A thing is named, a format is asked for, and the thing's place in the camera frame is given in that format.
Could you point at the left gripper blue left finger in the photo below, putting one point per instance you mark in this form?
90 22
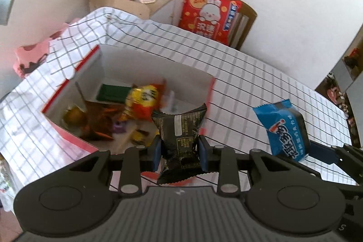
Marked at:
156 151

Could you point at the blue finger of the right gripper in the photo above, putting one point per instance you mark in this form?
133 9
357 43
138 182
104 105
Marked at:
325 154

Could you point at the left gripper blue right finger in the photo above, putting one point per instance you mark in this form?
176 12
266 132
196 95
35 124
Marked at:
203 149

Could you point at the yellow snack packet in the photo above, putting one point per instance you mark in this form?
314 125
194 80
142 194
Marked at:
139 137

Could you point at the black snack packet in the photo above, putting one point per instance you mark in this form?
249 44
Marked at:
179 137

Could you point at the purple candy wrapper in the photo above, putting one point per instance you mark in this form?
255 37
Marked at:
120 127

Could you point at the blue snack packet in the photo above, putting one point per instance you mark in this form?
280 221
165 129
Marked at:
286 129

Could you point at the red yellow snack bag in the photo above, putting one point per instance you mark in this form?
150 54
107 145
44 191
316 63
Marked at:
142 101

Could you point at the orange brown foil packet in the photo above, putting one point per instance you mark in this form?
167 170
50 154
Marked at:
100 120

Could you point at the dark green snack packet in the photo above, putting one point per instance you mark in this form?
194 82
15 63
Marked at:
113 93

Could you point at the round brown yellow snack cup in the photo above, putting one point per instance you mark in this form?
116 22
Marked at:
74 118

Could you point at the white noodle packet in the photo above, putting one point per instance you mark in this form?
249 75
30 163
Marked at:
170 104

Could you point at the red white cardboard box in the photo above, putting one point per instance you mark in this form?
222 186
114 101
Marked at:
129 68

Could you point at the grey white storage cabinet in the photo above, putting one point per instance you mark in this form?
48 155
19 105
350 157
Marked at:
343 87

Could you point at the white grid tablecloth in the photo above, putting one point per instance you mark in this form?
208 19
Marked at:
33 148

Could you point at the wooden chair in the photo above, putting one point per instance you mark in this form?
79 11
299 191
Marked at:
241 25

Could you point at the wooden side cabinet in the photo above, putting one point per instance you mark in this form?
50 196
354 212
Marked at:
161 11

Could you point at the pink patterned cloth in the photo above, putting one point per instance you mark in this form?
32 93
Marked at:
29 57

